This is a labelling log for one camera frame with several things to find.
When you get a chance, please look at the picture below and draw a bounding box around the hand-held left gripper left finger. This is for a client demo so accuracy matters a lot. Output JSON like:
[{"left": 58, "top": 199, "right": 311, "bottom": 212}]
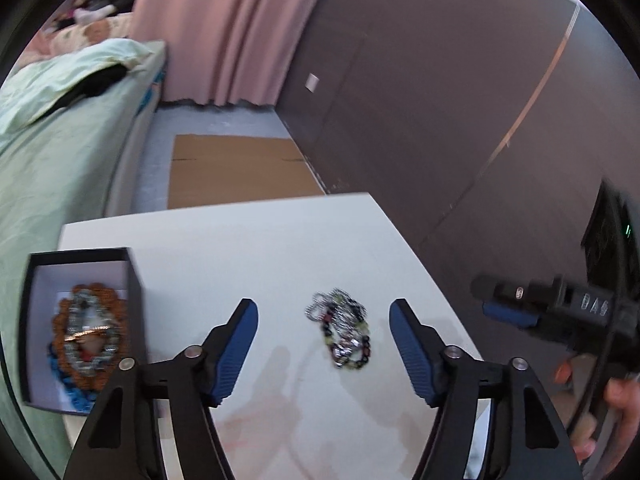
[{"left": 62, "top": 298, "right": 259, "bottom": 480}]

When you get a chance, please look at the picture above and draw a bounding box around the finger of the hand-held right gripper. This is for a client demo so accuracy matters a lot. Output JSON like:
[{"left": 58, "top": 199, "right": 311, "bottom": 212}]
[
  {"left": 470, "top": 272, "right": 556, "bottom": 311},
  {"left": 481, "top": 301, "right": 541, "bottom": 330}
]

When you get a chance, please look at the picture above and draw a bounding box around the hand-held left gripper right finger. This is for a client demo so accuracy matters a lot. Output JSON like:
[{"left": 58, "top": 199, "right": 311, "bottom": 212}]
[{"left": 389, "top": 298, "right": 583, "bottom": 480}]

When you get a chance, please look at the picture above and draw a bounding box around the multicoloured bead bracelet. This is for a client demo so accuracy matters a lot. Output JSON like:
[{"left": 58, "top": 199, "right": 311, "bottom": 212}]
[{"left": 320, "top": 292, "right": 374, "bottom": 372}]

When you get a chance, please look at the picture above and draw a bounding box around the silver chain bracelet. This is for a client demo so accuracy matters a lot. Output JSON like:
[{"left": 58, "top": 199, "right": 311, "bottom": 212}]
[{"left": 304, "top": 291, "right": 351, "bottom": 322}]

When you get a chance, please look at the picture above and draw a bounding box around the black box with white inside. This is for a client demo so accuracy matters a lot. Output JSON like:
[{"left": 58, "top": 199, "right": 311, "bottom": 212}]
[{"left": 22, "top": 247, "right": 147, "bottom": 414}]

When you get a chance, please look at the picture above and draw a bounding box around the pale flower hair clip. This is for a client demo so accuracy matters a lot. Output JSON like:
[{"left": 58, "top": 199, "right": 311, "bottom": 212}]
[{"left": 65, "top": 325, "right": 113, "bottom": 361}]

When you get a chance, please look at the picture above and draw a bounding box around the blue beaded bracelet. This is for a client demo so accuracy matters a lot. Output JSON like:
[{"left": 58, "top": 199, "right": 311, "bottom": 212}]
[{"left": 46, "top": 352, "right": 98, "bottom": 412}]

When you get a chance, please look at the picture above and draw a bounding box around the grey bead bracelet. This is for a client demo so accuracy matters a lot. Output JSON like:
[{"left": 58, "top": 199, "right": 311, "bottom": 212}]
[{"left": 62, "top": 295, "right": 123, "bottom": 373}]

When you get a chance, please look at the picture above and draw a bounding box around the brown bead bracelet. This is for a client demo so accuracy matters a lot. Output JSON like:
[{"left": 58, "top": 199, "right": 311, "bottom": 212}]
[{"left": 51, "top": 284, "right": 132, "bottom": 390}]

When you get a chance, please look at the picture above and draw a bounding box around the person's right hand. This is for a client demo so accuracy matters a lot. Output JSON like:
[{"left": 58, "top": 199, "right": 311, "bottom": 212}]
[{"left": 554, "top": 360, "right": 640, "bottom": 467}]

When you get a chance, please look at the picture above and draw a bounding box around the flat brown cardboard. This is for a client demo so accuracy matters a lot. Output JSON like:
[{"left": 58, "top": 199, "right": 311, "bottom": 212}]
[{"left": 166, "top": 133, "right": 327, "bottom": 209}]

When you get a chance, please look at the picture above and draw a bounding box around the bed with green sheet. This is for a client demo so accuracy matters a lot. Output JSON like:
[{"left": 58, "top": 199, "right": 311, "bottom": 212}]
[{"left": 0, "top": 40, "right": 168, "bottom": 463}]

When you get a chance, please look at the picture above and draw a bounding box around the dark cloth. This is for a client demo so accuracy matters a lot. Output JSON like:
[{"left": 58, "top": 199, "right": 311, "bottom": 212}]
[{"left": 50, "top": 62, "right": 126, "bottom": 113}]

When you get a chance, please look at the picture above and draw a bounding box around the wide pink curtain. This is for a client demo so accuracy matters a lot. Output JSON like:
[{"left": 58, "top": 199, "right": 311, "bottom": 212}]
[{"left": 131, "top": 0, "right": 342, "bottom": 109}]

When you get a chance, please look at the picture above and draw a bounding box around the pale green quilt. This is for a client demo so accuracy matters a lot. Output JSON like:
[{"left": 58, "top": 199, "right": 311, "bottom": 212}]
[{"left": 0, "top": 37, "right": 152, "bottom": 137}]

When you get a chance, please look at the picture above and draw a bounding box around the printed cream pillow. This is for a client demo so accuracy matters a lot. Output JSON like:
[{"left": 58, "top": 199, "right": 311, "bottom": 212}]
[{"left": 50, "top": 12, "right": 138, "bottom": 54}]

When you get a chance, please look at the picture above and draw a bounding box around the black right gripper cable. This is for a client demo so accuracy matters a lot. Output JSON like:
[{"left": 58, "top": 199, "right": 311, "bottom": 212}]
[{"left": 570, "top": 195, "right": 632, "bottom": 433}]

